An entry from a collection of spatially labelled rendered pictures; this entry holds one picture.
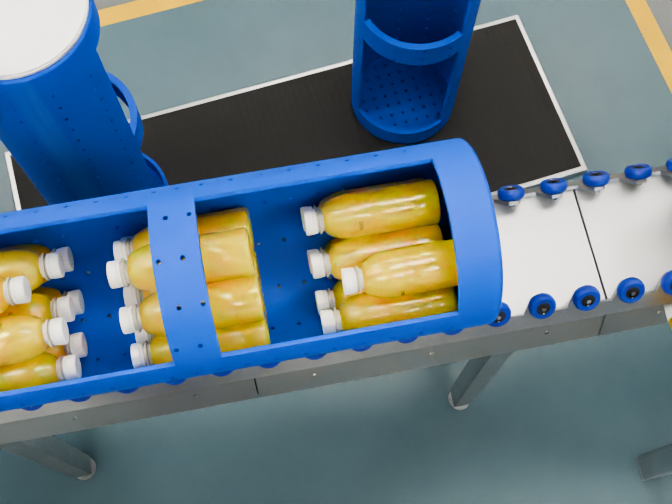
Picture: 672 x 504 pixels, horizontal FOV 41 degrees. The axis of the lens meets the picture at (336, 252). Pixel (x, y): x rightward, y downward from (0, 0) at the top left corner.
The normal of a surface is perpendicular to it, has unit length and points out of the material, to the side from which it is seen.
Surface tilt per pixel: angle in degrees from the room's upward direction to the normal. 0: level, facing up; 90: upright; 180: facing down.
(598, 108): 0
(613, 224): 0
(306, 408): 0
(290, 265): 19
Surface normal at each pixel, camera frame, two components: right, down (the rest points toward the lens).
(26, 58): 0.00, -0.34
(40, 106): 0.29, 0.90
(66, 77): 0.68, 0.69
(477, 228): 0.07, -0.02
